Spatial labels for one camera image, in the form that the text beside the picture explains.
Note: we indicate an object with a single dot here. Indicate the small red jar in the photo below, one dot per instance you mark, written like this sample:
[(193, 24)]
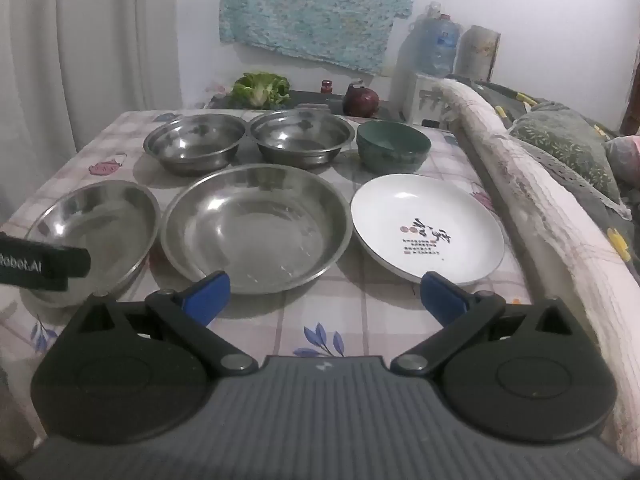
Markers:
[(327, 87)]

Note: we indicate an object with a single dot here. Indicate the green lettuce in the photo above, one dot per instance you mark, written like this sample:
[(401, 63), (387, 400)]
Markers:
[(260, 90)]

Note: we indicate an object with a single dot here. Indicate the white printed ceramic plate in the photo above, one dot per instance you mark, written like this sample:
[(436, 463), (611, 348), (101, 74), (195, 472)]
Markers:
[(400, 210)]

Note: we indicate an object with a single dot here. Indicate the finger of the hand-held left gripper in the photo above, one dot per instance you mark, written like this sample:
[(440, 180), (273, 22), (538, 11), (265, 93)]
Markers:
[(45, 265)]

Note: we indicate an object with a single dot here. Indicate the white curtain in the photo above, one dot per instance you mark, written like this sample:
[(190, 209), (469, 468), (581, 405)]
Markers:
[(75, 60)]

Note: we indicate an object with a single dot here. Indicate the red cabbage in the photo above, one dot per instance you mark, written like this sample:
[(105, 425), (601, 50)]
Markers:
[(361, 102)]

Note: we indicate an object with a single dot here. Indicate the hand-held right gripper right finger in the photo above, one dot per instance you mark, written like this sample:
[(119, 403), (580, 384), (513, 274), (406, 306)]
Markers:
[(442, 297)]

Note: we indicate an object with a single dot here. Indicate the blue patterned wall cloth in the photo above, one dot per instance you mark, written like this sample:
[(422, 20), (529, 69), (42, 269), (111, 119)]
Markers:
[(320, 10)]

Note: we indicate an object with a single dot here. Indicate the pink cloth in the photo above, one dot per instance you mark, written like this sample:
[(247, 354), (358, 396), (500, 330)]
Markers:
[(625, 160)]

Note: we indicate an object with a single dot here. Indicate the stainless steel bowl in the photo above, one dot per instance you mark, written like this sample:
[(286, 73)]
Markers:
[(195, 145), (300, 140)]

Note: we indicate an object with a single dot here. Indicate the dark low table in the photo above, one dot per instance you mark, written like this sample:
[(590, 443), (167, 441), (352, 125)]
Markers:
[(310, 97)]

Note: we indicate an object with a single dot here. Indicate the small stainless steel plate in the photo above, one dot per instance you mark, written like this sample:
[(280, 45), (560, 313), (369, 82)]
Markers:
[(100, 220)]

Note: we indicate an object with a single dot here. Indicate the large stainless steel plate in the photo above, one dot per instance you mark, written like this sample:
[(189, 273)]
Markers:
[(255, 230)]

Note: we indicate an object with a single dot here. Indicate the blue water jug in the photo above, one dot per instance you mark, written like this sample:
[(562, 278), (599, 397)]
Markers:
[(437, 45)]

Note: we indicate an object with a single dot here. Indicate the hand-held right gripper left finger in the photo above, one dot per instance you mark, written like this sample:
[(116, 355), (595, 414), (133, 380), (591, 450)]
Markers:
[(207, 295)]

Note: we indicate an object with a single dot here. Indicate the green ceramic bowl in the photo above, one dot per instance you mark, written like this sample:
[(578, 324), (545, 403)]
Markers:
[(392, 147)]

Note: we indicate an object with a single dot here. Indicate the checked floral tablecloth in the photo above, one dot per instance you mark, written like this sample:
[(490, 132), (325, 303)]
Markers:
[(350, 310)]

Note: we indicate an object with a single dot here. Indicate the white water dispenser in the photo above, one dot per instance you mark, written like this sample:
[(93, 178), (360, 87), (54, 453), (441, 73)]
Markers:
[(410, 95)]

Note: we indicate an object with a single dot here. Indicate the brown door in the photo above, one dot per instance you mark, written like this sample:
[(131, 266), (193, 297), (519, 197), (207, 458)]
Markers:
[(632, 110)]

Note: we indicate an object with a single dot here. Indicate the green floral quilt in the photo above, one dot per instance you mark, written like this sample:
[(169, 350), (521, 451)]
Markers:
[(565, 145)]

